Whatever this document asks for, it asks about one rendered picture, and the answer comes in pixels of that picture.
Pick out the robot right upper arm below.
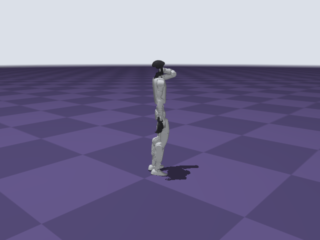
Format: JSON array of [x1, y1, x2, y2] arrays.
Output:
[[156, 79, 165, 103]]

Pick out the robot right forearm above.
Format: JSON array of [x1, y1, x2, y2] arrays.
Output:
[[156, 99, 164, 121]]

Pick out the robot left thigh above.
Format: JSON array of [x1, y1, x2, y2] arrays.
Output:
[[152, 118, 161, 145]]

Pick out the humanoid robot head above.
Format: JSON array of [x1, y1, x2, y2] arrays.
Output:
[[152, 60, 165, 79]]

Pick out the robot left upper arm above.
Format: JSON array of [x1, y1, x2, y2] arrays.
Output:
[[161, 70, 177, 80]]

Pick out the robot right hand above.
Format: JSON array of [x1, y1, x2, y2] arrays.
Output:
[[155, 116, 164, 134]]

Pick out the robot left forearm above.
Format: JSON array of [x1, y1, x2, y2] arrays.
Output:
[[159, 68, 172, 75]]

